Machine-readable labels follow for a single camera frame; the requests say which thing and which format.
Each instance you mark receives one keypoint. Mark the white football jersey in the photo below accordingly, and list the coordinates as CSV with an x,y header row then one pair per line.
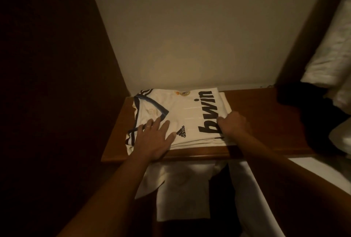
x,y
181,108

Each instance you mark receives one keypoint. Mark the person's left forearm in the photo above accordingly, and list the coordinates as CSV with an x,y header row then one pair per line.
x,y
109,201

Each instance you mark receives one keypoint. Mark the dark wooden wardrobe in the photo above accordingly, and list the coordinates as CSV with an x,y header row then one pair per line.
x,y
55,80

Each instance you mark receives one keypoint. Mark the white t-shirt blue player print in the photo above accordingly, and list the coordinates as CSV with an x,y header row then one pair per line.
x,y
225,104

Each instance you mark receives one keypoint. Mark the person's right hand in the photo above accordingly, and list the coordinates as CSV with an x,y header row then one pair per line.
x,y
233,125

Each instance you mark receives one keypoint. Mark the person's left hand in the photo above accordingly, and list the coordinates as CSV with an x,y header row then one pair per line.
x,y
151,142

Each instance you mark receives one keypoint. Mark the large folded white cloth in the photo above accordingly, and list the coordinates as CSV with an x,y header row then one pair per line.
x,y
258,206

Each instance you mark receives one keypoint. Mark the white hanging robe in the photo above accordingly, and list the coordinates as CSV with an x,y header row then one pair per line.
x,y
334,53

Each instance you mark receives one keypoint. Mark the small folded white cloth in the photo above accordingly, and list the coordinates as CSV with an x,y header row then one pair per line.
x,y
181,190

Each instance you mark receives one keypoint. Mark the person's right forearm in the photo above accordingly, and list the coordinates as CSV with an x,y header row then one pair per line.
x,y
301,190

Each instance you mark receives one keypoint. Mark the wooden closet shelf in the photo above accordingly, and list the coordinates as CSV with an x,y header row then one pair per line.
x,y
274,124

